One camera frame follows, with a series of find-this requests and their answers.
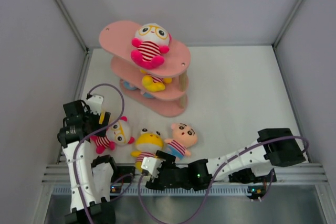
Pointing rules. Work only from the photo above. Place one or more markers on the white plush, yellow glasses, table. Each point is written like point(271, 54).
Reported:
point(120, 134)

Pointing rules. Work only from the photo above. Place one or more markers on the pink three-tier shelf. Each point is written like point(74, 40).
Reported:
point(116, 39)

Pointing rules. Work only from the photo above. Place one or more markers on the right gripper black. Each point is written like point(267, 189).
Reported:
point(155, 182)

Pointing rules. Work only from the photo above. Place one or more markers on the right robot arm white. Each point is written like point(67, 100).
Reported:
point(274, 147)

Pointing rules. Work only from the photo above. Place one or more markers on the blue-shorts plush on bottom shelf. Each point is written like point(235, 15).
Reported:
point(129, 86)

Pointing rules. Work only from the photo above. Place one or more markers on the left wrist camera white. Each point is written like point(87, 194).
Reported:
point(95, 103)

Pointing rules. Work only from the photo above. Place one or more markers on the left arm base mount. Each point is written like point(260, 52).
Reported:
point(121, 181)

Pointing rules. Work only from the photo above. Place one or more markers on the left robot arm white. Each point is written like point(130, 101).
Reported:
point(90, 176)

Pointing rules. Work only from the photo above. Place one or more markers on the peach-faced plush, blue shorts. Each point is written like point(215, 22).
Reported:
point(183, 137)

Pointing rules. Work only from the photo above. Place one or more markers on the perforated cable tray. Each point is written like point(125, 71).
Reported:
point(133, 191)

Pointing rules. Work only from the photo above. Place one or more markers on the blue-shorts plush on shelf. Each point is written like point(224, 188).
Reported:
point(146, 95)
point(129, 86)

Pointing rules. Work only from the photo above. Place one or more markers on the aluminium frame rail front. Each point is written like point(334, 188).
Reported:
point(301, 174)

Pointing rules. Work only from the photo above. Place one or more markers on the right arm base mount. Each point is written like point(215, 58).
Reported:
point(261, 184)

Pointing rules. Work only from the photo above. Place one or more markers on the white plush on top shelf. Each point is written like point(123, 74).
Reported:
point(151, 42)

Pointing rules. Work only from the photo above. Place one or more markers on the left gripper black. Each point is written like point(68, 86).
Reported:
point(96, 117)

